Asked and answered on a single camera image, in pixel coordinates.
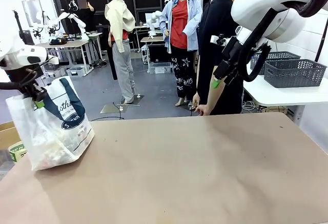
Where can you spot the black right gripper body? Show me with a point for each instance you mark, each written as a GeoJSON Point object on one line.
{"type": "Point", "coordinates": [229, 60]}

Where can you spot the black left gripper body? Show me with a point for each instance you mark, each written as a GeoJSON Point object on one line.
{"type": "Point", "coordinates": [28, 90]}

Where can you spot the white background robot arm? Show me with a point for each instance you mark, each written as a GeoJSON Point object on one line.
{"type": "Point", "coordinates": [73, 20]}
{"type": "Point", "coordinates": [156, 22]}

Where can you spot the person's left forearm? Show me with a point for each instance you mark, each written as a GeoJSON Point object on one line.
{"type": "Point", "coordinates": [215, 88]}

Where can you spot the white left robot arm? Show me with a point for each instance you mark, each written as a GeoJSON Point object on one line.
{"type": "Point", "coordinates": [23, 56]}

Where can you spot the packed goods inside bag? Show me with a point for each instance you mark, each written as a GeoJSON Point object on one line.
{"type": "Point", "coordinates": [51, 152]}

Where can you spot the person's right hand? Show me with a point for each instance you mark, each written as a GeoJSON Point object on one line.
{"type": "Point", "coordinates": [196, 102]}

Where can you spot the person's left hand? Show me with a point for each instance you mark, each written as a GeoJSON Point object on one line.
{"type": "Point", "coordinates": [203, 110]}

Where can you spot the person in black shirt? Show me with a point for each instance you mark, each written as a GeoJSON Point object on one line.
{"type": "Point", "coordinates": [217, 42]}

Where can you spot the dark grey plastic basket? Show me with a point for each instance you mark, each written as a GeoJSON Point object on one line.
{"type": "Point", "coordinates": [294, 72]}
{"type": "Point", "coordinates": [271, 57]}

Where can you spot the clear plastic storage box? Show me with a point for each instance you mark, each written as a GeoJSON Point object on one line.
{"type": "Point", "coordinates": [76, 71]}
{"type": "Point", "coordinates": [159, 68]}

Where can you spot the brown cardboard box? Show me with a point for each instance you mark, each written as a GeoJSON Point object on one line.
{"type": "Point", "coordinates": [9, 134]}

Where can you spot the mannequin blue shirt red top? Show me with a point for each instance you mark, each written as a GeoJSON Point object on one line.
{"type": "Point", "coordinates": [182, 42]}

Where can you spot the green printed carton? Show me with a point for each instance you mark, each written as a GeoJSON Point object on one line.
{"type": "Point", "coordinates": [18, 152]}

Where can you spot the background work desk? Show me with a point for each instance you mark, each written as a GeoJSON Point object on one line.
{"type": "Point", "coordinates": [66, 48]}

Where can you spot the white side table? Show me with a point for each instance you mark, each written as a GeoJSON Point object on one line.
{"type": "Point", "coordinates": [282, 94]}

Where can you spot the black tripod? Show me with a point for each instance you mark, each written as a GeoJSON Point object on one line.
{"type": "Point", "coordinates": [19, 26]}

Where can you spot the background small desk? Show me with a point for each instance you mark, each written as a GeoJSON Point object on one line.
{"type": "Point", "coordinates": [151, 47]}

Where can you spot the background person black shirt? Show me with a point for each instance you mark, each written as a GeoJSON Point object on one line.
{"type": "Point", "coordinates": [85, 16]}

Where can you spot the mannequin with cream jacket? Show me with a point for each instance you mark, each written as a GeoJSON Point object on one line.
{"type": "Point", "coordinates": [120, 42]}

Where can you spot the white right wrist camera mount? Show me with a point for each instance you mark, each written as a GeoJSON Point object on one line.
{"type": "Point", "coordinates": [217, 40]}

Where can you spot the grey wall board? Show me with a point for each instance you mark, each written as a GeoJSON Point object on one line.
{"type": "Point", "coordinates": [32, 12]}

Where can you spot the metal mannequin base plate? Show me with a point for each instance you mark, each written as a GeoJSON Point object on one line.
{"type": "Point", "coordinates": [120, 108]}

